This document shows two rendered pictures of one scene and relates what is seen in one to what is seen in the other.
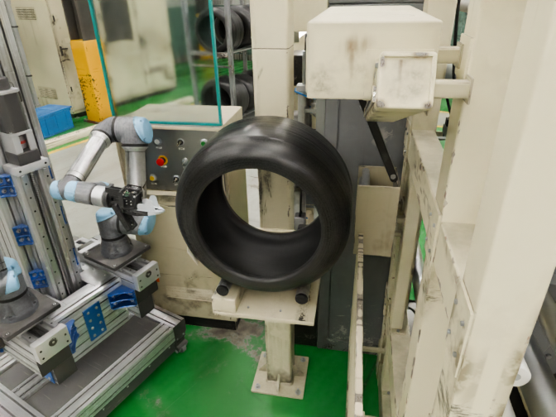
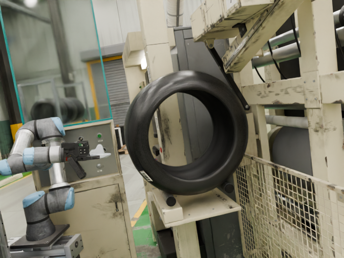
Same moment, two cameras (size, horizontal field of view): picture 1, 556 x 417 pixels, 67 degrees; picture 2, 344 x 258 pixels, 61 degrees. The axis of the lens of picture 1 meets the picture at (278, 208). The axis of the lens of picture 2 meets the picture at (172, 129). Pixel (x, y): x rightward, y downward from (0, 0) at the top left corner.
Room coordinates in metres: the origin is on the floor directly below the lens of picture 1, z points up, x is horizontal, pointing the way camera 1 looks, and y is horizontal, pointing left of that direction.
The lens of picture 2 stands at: (-0.01, 0.62, 1.36)
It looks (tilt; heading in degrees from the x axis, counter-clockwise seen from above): 6 degrees down; 338
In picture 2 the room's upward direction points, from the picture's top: 9 degrees counter-clockwise
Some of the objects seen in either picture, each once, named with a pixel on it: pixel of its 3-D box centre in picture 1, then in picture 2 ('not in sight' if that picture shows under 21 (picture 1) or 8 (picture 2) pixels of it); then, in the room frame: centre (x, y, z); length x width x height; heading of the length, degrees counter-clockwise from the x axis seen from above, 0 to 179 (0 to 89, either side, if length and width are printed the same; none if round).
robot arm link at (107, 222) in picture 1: (111, 220); (36, 205); (1.72, 0.78, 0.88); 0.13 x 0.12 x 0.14; 82
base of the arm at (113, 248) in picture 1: (115, 241); (39, 225); (1.72, 0.79, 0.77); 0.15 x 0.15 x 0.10
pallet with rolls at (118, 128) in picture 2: not in sight; (116, 138); (8.32, -0.97, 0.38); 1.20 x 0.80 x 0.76; 157
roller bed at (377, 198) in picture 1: (375, 210); (236, 138); (1.46, -0.38, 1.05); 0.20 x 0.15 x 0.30; 169
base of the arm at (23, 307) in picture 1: (14, 300); not in sight; (1.30, 1.05, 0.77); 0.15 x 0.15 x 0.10
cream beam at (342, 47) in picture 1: (366, 43); (234, 9); (1.13, -0.24, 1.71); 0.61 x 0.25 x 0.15; 169
